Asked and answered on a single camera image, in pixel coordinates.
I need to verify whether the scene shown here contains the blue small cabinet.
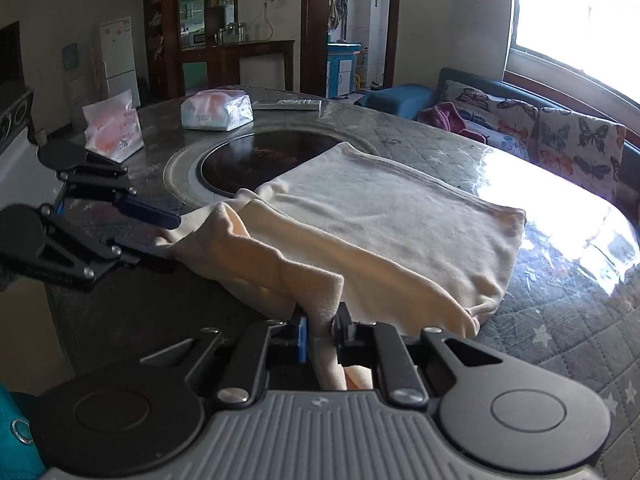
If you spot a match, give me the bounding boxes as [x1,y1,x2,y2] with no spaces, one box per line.
[326,42,361,99]

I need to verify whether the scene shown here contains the large butterfly cushion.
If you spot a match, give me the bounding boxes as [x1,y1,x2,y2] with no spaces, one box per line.
[529,107,626,203]

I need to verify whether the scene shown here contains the black induction cooktop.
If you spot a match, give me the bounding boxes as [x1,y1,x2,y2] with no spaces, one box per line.
[196,130,340,197]

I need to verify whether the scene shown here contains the blue corner sofa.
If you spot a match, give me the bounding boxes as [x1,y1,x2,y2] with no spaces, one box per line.
[356,68,639,206]

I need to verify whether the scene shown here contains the cream sweatshirt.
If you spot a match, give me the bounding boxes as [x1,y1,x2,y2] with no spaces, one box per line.
[157,142,526,390]

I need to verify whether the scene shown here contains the long butterfly cushion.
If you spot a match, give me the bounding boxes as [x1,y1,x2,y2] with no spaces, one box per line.
[439,80,538,160]

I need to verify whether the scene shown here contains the dark wooden shelf cabinet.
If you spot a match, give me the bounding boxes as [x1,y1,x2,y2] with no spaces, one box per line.
[143,0,300,102]

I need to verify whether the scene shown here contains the pink tissue pack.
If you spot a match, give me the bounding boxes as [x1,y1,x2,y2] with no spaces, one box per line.
[180,89,254,132]
[82,89,144,164]

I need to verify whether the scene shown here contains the magenta garment on sofa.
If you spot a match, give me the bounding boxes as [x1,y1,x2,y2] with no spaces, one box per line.
[416,102,487,144]

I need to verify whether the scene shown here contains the grey remote on table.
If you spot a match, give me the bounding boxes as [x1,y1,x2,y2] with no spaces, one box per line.
[252,99,322,112]

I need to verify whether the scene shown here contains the white refrigerator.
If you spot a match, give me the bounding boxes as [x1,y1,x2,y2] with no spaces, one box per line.
[99,18,140,107]

